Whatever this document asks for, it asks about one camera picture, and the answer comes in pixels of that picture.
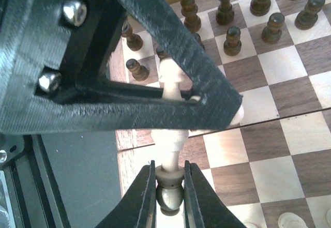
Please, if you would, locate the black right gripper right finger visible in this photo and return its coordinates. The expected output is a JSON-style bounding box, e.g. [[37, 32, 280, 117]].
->
[[184, 160, 245, 228]]

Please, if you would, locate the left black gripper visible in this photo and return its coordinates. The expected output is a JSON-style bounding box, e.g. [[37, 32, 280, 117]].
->
[[0, 0, 125, 125]]

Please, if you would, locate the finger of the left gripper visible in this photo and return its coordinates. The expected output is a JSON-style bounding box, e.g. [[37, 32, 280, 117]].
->
[[1, 83, 228, 134], [98, 0, 244, 132]]

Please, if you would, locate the black mounting rail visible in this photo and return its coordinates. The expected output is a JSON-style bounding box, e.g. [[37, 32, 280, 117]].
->
[[1, 134, 70, 227]]

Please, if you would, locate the white bishop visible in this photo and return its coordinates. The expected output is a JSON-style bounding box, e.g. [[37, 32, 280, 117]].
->
[[150, 58, 245, 217]]

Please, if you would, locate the wooden chess board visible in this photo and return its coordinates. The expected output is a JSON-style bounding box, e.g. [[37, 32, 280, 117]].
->
[[108, 0, 331, 228]]

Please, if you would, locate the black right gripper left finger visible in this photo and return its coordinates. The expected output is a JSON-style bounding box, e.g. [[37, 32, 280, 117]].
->
[[97, 160, 156, 228]]

